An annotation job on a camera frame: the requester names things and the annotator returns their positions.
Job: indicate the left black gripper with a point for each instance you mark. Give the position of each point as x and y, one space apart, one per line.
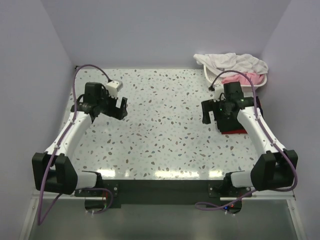
116 112

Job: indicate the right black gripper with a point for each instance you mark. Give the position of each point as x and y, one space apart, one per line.
207 106

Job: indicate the pink t shirt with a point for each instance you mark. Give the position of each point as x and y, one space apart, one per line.
256 79

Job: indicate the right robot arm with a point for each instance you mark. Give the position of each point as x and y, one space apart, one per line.
275 168

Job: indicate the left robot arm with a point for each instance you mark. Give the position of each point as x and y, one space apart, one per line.
53 170

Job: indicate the black folded t shirt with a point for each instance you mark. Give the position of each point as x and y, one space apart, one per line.
242 103

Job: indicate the white laundry basket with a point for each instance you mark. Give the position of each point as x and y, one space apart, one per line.
209 76

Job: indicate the red folded t shirt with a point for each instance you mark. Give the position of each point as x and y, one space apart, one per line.
233 132

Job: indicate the white t shirt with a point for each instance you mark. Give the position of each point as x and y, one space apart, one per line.
244 63

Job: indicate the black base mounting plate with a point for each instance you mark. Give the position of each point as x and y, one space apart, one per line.
160 192

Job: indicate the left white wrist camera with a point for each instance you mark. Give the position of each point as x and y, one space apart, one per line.
113 87

